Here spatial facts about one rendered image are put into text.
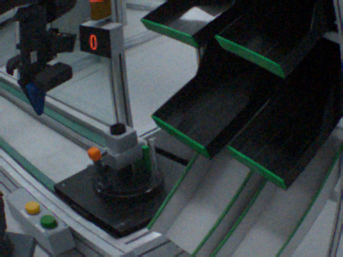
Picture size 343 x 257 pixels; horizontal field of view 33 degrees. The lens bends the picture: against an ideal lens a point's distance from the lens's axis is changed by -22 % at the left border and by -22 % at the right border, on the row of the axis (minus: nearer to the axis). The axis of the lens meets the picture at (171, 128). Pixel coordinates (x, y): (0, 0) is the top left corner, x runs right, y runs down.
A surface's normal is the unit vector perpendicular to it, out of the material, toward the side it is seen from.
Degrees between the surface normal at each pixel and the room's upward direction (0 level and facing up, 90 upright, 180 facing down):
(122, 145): 90
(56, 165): 0
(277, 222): 45
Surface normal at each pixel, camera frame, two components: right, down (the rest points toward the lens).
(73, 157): -0.11, -0.88
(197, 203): -0.67, -0.40
